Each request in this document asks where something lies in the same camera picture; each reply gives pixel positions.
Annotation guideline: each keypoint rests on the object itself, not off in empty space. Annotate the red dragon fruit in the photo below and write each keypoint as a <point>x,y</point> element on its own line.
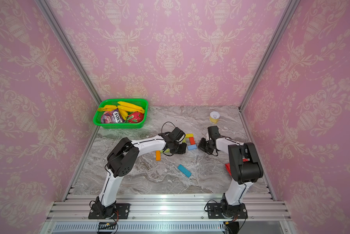
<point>135,117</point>

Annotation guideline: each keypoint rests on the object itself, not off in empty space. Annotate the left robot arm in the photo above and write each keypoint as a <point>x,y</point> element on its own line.
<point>121,161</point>

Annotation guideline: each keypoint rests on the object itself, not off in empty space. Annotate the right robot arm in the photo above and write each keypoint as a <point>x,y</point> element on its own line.
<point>245,169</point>

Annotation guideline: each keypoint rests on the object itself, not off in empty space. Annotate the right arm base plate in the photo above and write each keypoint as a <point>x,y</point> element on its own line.
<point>219,211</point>

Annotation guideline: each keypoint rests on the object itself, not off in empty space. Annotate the purple snack packet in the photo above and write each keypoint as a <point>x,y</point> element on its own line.
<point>111,117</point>

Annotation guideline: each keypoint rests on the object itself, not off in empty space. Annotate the red snack bag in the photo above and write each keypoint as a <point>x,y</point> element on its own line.
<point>228,168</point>

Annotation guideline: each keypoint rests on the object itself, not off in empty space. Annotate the red block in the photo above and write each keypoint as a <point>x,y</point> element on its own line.
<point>192,141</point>

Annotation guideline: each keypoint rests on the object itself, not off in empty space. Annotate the teal block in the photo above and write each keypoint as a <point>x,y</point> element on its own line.
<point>185,171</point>

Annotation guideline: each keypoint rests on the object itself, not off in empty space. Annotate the lime green block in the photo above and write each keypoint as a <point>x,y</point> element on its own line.
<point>165,151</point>

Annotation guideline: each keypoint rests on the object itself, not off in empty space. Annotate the light blue block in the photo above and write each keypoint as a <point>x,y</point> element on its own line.
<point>192,147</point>

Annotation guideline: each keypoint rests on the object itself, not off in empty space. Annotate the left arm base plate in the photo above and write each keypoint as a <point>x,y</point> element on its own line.
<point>122,210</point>

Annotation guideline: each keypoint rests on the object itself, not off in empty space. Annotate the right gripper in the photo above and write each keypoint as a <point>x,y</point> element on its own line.
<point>199,146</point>

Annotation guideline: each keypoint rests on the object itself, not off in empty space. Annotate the small yellow banana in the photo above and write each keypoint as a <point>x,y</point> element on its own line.
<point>107,108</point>

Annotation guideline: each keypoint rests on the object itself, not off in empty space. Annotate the orange block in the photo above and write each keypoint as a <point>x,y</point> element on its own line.
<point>158,155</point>

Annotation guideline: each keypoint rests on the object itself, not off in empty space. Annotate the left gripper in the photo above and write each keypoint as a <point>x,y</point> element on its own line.
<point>183,150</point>

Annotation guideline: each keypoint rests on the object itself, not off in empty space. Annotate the yellow white can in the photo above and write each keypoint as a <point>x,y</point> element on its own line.
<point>214,117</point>

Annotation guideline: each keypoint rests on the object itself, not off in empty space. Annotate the upper yellow banana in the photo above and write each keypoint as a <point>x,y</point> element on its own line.
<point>128,107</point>

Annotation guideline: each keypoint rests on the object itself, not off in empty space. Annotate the lower yellow banana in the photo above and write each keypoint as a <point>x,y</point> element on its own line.
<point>123,113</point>

